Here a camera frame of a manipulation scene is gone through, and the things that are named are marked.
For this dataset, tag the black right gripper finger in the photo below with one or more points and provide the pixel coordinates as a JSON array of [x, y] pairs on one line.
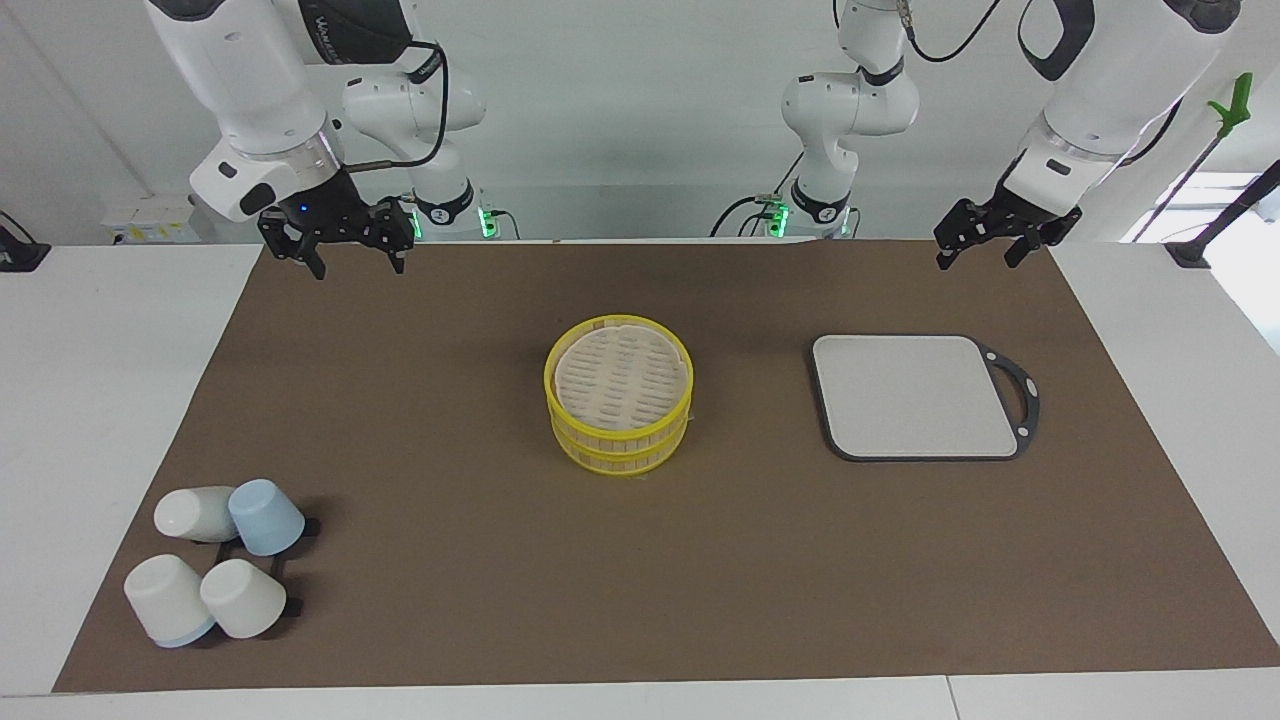
[[315, 260], [396, 255]]

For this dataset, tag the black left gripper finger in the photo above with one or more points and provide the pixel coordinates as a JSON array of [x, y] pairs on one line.
[[945, 257], [1020, 250]]

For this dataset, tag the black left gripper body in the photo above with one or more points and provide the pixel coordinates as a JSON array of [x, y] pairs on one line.
[[1010, 215]]

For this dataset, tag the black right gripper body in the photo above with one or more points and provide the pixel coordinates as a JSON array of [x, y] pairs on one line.
[[340, 215]]

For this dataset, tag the yellow steamer lid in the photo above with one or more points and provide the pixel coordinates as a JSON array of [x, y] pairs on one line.
[[618, 375]]

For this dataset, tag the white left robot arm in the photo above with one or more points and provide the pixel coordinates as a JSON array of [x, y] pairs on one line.
[[1100, 90]]

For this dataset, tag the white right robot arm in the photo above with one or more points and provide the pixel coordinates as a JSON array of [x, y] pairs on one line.
[[250, 90]]

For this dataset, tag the yellow steamer basket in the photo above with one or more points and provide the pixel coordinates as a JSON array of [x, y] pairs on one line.
[[620, 458]]

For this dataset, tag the grey rimmed white cutting board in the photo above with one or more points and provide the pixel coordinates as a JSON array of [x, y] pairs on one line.
[[910, 395]]

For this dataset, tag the white and yellow box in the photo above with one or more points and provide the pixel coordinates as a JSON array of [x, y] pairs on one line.
[[150, 218]]

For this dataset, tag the black stand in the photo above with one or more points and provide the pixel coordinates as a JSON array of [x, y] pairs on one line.
[[1195, 250]]

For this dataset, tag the green tipped rod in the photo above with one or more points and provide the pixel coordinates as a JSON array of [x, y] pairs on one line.
[[1225, 120]]

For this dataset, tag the light blue plastic cup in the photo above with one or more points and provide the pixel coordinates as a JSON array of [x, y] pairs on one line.
[[268, 517]]

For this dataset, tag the cream white plastic cup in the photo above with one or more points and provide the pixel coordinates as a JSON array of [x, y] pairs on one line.
[[243, 598]]

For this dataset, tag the black cup rack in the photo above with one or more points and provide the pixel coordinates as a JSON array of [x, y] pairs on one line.
[[293, 605]]

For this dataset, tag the brown table mat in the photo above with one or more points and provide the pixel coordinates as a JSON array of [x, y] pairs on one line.
[[700, 570]]

